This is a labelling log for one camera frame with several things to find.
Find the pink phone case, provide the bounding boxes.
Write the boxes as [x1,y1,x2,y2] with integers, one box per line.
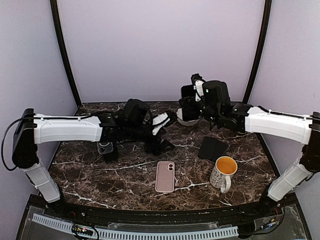
[155,161,175,193]

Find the white slotted cable duct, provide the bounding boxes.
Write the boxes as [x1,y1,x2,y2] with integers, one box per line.
[31,213,239,240]

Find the white scalloped bowl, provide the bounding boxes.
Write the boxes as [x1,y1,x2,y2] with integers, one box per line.
[176,108,200,127]

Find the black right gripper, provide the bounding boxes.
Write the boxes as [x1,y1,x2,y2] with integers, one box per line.
[179,95,220,125]

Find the white phone dark screen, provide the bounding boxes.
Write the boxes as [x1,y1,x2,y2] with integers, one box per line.
[180,84,196,98]

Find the black right frame post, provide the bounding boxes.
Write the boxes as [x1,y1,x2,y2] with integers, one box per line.
[242,0,272,104]

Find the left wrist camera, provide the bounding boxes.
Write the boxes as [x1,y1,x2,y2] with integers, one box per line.
[151,111,177,136]

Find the black left frame post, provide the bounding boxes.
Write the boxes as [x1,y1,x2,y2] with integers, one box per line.
[50,0,82,108]

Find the green bowl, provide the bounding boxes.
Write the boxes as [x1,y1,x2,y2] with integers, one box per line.
[236,131,248,137]

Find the clear magsafe phone case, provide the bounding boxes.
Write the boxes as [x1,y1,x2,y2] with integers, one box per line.
[97,142,114,155]

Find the white mug orange inside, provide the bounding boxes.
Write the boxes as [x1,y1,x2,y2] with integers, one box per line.
[209,156,238,194]

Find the black front rail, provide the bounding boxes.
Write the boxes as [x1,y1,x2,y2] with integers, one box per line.
[24,194,298,227]

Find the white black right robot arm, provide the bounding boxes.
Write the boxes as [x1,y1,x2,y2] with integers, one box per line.
[179,74,320,217]

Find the black frame post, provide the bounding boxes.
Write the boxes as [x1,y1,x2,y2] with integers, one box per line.
[242,0,272,104]
[50,0,82,108]

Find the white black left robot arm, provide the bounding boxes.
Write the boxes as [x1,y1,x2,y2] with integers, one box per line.
[7,99,177,218]

